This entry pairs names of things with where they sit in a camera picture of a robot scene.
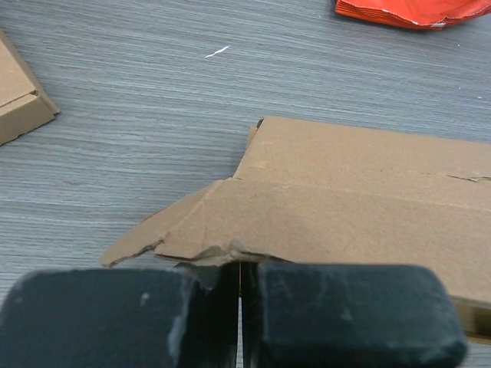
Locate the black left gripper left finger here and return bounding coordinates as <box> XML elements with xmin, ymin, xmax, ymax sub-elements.
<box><xmin>1</xmin><ymin>264</ymin><xmax>239</xmax><ymax>367</ymax></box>

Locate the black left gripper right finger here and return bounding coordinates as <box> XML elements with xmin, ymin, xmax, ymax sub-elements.
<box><xmin>241</xmin><ymin>262</ymin><xmax>468</xmax><ymax>367</ymax></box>

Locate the large cardboard box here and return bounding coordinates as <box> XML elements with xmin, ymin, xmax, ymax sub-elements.
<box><xmin>101</xmin><ymin>117</ymin><xmax>490</xmax><ymax>343</ymax></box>

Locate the small brown cardboard box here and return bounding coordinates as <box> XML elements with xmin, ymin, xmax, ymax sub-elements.
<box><xmin>1</xmin><ymin>32</ymin><xmax>60</xmax><ymax>144</ymax></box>

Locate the cassava chips bag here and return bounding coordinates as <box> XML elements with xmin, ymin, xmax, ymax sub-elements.
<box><xmin>334</xmin><ymin>0</ymin><xmax>490</xmax><ymax>30</ymax></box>

